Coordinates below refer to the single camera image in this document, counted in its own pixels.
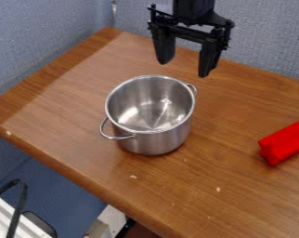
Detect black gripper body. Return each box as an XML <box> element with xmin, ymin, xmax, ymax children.
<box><xmin>146</xmin><ymin>0</ymin><xmax>236</xmax><ymax>50</ymax></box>

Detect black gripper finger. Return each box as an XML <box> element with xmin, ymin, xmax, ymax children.
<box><xmin>150</xmin><ymin>26</ymin><xmax>176</xmax><ymax>64</ymax></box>
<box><xmin>198</xmin><ymin>42</ymin><xmax>222</xmax><ymax>78</ymax></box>

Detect red rectangular block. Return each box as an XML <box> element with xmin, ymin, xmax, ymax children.
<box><xmin>257</xmin><ymin>121</ymin><xmax>299</xmax><ymax>165</ymax></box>

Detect stainless steel pot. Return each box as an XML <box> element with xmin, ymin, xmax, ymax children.
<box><xmin>98</xmin><ymin>74</ymin><xmax>198</xmax><ymax>155</ymax></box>

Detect white appliance lower left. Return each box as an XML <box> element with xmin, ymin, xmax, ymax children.
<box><xmin>0</xmin><ymin>198</ymin><xmax>55</xmax><ymax>238</ymax></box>

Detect black cable loop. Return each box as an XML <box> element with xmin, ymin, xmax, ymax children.
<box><xmin>0</xmin><ymin>178</ymin><xmax>29</xmax><ymax>238</ymax></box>

